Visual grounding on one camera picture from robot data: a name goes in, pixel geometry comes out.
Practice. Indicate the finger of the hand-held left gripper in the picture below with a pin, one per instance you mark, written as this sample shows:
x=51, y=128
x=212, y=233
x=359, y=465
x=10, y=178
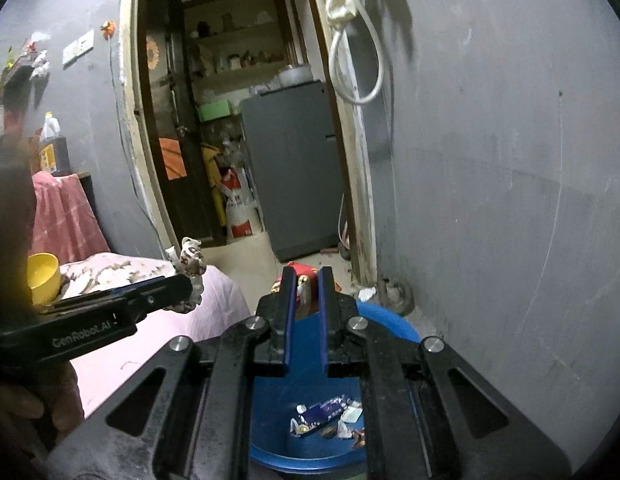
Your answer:
x=165, y=296
x=135, y=288

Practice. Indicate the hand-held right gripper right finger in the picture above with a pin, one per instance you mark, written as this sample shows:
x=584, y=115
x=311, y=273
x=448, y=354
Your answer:
x=323, y=330

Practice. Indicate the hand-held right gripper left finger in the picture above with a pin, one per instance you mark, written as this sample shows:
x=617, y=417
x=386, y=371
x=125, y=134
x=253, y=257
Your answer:
x=290, y=330

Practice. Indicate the white brown printed wrapper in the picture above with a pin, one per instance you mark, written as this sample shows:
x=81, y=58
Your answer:
x=190, y=257

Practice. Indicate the red snack wrapper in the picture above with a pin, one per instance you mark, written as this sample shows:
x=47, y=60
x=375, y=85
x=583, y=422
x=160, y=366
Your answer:
x=306, y=275

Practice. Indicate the blue plastic basin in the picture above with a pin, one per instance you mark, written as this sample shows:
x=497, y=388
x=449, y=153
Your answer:
x=305, y=390

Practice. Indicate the blue snack wrapper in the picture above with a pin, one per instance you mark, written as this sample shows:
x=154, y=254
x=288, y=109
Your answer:
x=317, y=415

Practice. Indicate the small brown wrapper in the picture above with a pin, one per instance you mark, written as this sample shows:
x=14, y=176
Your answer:
x=359, y=437

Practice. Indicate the person's left hand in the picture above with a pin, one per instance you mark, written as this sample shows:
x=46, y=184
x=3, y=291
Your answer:
x=30, y=395

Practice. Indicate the floral printed bedsheet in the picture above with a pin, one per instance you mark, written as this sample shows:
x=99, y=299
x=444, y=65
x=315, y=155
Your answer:
x=115, y=270

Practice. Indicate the pink fleece blanket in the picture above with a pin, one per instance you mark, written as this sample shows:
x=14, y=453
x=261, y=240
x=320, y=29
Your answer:
x=190, y=340

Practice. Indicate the white crumpled paper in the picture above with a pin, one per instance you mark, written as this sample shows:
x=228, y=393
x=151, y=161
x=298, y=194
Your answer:
x=368, y=294

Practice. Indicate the yellow plastic bowl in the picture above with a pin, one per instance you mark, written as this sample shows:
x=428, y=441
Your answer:
x=42, y=275

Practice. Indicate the grey floor pipe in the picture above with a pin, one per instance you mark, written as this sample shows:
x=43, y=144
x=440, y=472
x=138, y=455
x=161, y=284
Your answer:
x=400, y=297

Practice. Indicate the pink checked cloth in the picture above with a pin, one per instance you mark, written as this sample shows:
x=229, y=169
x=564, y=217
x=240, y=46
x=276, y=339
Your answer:
x=65, y=215

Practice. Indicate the red and white sack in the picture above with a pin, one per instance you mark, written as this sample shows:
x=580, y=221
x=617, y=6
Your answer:
x=238, y=205

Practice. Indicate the orange cloth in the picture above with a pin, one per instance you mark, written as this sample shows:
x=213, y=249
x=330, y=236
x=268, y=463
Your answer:
x=172, y=160

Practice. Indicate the yellow bag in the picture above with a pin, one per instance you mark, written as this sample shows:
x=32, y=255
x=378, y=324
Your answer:
x=212, y=170

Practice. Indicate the grey refrigerator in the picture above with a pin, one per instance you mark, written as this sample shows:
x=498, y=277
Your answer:
x=290, y=170

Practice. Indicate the large oil bottle yellow label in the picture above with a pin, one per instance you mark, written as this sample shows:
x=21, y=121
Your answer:
x=54, y=147

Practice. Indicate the dark wooden door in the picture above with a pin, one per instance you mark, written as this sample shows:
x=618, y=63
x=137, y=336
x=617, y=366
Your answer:
x=190, y=110

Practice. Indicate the green box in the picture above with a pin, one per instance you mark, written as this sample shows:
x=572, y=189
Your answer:
x=214, y=110

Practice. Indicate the sunflower door sticker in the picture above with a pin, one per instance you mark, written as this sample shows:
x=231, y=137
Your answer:
x=152, y=54

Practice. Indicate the white plastic bag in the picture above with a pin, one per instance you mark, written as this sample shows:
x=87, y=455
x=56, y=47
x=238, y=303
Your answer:
x=40, y=65

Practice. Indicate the metal cooking pot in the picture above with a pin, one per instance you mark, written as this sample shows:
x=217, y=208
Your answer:
x=295, y=75

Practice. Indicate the wooden wall shelf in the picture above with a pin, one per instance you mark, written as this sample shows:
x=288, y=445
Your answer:
x=12, y=77

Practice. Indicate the white wall switch plate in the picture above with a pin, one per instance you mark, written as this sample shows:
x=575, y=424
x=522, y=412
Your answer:
x=78, y=48

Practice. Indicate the orange wall ornament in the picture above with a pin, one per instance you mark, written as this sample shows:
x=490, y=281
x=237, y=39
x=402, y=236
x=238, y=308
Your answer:
x=108, y=28

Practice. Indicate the kitchen wall shelves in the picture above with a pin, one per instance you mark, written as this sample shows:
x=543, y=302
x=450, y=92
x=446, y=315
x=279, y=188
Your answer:
x=240, y=30

